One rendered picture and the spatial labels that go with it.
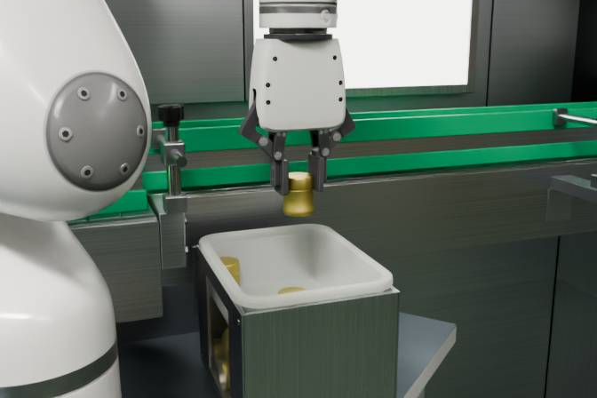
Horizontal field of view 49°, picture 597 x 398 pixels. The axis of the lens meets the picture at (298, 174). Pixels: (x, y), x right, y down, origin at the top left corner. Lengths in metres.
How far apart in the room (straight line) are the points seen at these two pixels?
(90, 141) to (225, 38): 0.67
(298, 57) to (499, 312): 0.89
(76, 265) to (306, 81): 0.32
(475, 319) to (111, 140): 1.11
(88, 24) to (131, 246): 0.41
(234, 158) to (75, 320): 0.48
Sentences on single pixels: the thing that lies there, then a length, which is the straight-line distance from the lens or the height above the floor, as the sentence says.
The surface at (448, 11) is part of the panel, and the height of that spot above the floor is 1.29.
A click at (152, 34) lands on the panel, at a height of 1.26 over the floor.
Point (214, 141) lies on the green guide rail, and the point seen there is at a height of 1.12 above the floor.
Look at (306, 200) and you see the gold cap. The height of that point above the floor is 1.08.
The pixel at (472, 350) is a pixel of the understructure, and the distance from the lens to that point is 1.45.
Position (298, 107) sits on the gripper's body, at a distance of 0.70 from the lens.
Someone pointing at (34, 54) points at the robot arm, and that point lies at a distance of 0.40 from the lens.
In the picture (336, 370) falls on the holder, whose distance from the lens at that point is 0.70.
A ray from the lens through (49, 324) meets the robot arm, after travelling 0.47.
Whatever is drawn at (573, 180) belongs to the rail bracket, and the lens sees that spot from 1.12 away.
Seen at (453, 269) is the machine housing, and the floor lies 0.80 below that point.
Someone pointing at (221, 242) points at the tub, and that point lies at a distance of 0.84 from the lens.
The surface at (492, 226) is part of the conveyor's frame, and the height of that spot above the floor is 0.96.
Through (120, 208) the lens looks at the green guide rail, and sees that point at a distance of 0.79.
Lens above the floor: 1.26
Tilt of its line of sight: 13 degrees down
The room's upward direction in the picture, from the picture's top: straight up
